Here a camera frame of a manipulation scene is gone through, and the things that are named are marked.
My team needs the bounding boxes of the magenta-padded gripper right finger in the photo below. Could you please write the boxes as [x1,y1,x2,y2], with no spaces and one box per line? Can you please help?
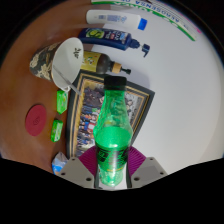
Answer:
[125,146,168,190]

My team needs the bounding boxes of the white bottle with blue cap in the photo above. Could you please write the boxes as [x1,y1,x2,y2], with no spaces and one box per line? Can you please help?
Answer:
[85,8,148,32]

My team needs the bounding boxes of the flat round red coaster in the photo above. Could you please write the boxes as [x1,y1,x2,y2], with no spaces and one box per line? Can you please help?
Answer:
[24,104,48,137]

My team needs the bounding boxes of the small green packet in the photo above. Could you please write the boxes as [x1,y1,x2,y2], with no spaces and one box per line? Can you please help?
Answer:
[50,118,64,143]
[55,89,69,115]

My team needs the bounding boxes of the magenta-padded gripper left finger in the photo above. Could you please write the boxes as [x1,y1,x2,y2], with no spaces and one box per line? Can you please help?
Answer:
[59,146,100,190]

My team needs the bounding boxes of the metal spoon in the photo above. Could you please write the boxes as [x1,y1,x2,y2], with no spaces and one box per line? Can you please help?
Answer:
[52,64,83,96]

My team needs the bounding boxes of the white and green tube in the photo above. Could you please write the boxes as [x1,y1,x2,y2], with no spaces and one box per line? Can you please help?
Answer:
[91,0,198,42]

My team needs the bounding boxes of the framed group picture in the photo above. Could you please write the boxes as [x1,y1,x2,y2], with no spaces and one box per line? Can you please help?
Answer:
[65,69,156,159]

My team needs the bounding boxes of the green plastic drink bottle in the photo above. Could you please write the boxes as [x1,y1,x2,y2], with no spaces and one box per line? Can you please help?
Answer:
[92,75,134,188]

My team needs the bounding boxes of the dark blue pump bottle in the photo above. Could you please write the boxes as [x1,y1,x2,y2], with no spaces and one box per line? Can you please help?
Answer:
[78,27,151,58]

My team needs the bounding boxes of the camouflage print mug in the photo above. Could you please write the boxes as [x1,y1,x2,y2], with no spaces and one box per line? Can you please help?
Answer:
[29,36,84,93]

